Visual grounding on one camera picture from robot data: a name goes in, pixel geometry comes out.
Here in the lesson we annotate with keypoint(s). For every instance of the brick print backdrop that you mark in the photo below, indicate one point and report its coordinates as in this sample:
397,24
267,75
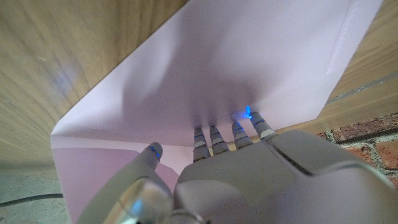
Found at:
373,146

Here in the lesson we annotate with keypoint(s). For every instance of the grey tape strip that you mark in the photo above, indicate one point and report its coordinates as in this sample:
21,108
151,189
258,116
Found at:
360,88

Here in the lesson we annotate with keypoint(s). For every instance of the purple file folder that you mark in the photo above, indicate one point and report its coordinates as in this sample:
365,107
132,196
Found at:
217,46

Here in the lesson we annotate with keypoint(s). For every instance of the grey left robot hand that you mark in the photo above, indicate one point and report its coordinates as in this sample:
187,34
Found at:
248,177

